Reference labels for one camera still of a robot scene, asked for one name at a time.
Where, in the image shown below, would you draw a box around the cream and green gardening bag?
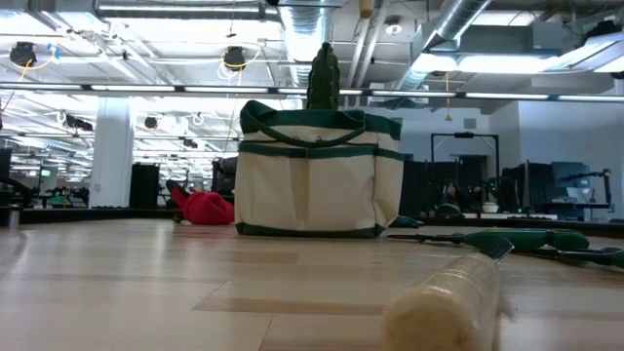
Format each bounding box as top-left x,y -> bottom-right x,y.
233,99 -> 406,240

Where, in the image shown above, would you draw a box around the small teal-handled pruner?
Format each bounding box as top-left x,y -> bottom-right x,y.
389,215 -> 425,229

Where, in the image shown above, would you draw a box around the long-bladed green-handled shears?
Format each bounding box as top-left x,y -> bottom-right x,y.
387,227 -> 591,253

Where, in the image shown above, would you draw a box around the thin green-handled snips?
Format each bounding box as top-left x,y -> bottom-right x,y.
516,246 -> 624,269

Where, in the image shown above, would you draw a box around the black office chair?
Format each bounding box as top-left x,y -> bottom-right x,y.
212,155 -> 239,199

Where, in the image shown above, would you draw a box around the green cactus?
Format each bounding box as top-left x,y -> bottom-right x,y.
305,41 -> 341,111

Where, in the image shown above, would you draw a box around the black cabinet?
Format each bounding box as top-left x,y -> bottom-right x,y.
129,163 -> 162,210

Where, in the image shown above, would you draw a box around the long ceiling light strip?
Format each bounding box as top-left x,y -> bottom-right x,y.
0,82 -> 624,102

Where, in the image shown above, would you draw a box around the white pillar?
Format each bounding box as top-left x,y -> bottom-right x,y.
89,97 -> 135,210

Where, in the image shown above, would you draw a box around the distant robot workstation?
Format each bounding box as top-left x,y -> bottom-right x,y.
499,159 -> 616,221

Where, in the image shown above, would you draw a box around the black ceiling camera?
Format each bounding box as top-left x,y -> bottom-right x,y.
9,41 -> 39,68
222,46 -> 248,73

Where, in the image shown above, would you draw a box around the silver ceiling duct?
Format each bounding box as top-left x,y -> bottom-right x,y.
277,0 -> 337,89
394,0 -> 493,92

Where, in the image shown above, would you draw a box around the black gantry frame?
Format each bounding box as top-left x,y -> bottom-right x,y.
430,132 -> 501,215

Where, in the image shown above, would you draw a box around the narrow wooden-handled trowel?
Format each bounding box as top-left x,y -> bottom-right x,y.
379,237 -> 516,351

